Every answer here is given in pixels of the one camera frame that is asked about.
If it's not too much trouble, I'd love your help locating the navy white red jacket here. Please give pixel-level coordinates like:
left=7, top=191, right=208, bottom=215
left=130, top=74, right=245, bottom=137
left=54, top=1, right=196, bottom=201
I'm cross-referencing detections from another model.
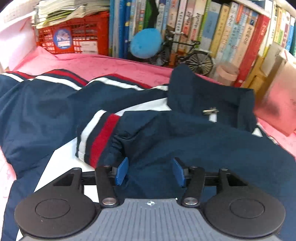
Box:
left=1, top=65, right=295, bottom=240

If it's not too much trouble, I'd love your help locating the silver metallic box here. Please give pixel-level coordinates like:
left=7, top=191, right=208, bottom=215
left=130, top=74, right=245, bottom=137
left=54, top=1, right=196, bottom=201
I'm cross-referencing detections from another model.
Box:
left=254, top=56, right=295, bottom=136

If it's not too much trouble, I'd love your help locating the pink round cup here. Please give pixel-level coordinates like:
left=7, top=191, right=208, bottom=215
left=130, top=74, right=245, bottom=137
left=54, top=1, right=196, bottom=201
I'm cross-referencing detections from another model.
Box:
left=213, top=62, right=239, bottom=86

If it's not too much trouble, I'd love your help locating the pink rabbit print cloth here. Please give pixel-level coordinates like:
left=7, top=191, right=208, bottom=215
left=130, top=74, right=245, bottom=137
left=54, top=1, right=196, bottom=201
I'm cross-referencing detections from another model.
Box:
left=1, top=47, right=295, bottom=211

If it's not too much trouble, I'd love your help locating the red plastic crate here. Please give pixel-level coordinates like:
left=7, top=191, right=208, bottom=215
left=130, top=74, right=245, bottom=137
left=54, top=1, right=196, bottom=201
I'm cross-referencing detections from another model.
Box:
left=35, top=11, right=109, bottom=56

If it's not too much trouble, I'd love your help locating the black miniature bicycle model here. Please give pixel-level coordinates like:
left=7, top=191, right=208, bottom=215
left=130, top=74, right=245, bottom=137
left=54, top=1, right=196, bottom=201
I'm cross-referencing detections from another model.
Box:
left=148, top=31, right=215, bottom=76

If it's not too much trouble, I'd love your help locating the blue plush ball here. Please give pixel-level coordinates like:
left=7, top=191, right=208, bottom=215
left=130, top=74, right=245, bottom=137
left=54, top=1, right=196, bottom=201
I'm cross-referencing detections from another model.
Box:
left=130, top=28, right=163, bottom=59

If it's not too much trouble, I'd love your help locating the red spine book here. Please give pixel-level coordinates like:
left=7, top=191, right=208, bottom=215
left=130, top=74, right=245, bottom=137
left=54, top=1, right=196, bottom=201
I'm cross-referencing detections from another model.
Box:
left=234, top=15, right=270, bottom=88

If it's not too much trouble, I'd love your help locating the stack of papers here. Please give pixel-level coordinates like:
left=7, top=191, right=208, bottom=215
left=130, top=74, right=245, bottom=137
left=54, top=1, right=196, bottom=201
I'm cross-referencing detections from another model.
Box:
left=33, top=0, right=110, bottom=29

